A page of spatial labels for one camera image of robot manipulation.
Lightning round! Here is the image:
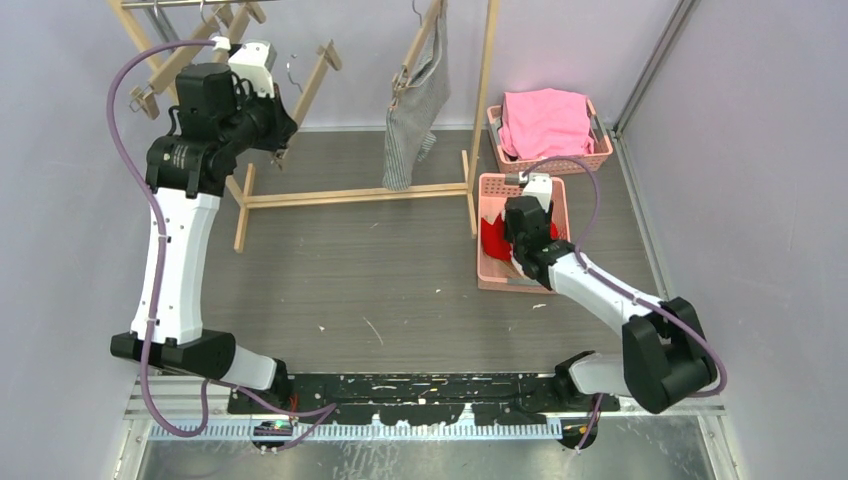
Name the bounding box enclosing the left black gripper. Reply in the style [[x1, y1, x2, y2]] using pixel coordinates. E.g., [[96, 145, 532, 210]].
[[219, 79, 295, 156]]

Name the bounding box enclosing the beige clip hanger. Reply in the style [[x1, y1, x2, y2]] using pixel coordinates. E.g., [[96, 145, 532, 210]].
[[118, 1, 267, 120], [389, 0, 445, 108], [285, 39, 343, 131]]

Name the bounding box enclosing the cream underwear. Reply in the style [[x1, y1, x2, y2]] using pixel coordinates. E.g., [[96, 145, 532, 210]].
[[484, 211, 526, 278]]

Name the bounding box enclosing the red underwear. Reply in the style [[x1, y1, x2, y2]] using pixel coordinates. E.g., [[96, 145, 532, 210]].
[[479, 214, 563, 262]]

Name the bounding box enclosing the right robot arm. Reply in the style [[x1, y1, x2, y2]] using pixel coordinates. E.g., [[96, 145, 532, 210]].
[[504, 196, 722, 414]]

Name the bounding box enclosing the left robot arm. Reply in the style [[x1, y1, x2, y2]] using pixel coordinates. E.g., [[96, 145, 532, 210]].
[[110, 60, 297, 413]]

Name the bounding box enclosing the grey striped underwear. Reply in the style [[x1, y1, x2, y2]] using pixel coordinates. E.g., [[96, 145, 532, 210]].
[[382, 12, 451, 191]]

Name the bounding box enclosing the wooden clothes rack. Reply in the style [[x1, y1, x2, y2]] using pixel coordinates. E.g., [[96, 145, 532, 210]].
[[109, 1, 500, 253]]

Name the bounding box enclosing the pink cloth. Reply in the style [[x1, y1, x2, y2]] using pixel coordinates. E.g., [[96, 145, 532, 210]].
[[499, 88, 595, 160]]

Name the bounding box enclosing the near pink basket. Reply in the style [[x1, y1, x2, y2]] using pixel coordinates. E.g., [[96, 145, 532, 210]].
[[477, 173, 570, 295]]

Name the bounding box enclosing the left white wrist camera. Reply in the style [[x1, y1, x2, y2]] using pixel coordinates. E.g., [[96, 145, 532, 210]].
[[211, 36, 279, 98]]

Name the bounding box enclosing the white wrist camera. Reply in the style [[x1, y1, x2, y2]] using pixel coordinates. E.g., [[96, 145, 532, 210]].
[[211, 36, 279, 98], [504, 172, 554, 213]]

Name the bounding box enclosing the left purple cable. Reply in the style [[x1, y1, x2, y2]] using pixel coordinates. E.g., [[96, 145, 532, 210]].
[[105, 38, 233, 440]]

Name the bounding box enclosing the purple cable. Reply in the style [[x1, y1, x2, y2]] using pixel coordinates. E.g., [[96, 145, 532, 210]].
[[105, 38, 233, 440], [523, 156, 730, 400]]

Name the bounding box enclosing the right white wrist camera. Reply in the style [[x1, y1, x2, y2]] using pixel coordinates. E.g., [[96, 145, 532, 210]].
[[504, 172, 554, 213]]

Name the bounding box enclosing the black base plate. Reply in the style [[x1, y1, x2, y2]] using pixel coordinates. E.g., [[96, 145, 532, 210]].
[[227, 372, 621, 427]]

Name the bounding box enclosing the white slotted cable duct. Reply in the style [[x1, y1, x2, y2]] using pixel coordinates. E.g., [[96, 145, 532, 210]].
[[146, 419, 564, 443]]

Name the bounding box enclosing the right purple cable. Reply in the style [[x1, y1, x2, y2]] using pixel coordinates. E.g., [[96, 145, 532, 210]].
[[523, 156, 730, 400]]

